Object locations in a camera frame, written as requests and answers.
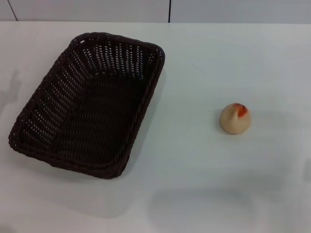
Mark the dark brown woven basket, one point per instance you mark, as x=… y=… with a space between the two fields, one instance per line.
x=97 y=114

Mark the beige bun with orange top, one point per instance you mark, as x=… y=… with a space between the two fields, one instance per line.
x=233 y=122

